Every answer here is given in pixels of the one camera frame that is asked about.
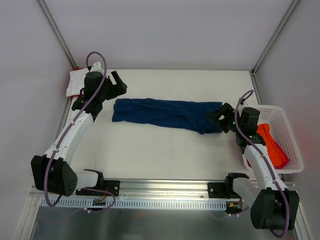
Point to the white slotted cable duct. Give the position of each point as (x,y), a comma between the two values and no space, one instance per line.
(145,204)

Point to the white plastic basket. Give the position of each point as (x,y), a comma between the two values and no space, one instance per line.
(281,132)

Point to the blue printed t shirt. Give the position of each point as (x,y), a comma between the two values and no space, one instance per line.
(176,114)

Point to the aluminium frame post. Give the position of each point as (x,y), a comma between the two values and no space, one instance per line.
(56,32)
(275,35)

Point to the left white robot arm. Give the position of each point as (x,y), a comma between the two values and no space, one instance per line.
(52,171)

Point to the folded red t shirt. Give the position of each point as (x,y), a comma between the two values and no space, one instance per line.
(78,68)

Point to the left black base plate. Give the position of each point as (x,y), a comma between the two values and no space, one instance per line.
(112,186)

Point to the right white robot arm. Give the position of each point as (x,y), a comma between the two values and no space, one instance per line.
(272,205)

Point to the right aluminium frame post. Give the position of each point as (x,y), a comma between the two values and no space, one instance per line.
(275,35)

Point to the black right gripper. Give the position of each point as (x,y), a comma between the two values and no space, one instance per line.
(227,120)

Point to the aluminium mounting rail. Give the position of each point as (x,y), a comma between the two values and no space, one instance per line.
(156,189)

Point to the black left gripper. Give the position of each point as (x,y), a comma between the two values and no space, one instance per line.
(113,85)

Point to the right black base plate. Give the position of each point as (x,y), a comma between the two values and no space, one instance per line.
(217,190)

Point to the orange t shirt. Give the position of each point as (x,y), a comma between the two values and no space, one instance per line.
(264,130)

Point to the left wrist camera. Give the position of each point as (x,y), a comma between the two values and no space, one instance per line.
(96,67)

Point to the folded white t shirt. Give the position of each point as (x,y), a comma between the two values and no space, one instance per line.
(76,82)

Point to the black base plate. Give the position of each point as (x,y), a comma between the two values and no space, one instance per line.
(112,186)
(217,190)

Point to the left aluminium frame post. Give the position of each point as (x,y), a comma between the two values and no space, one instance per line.
(56,32)

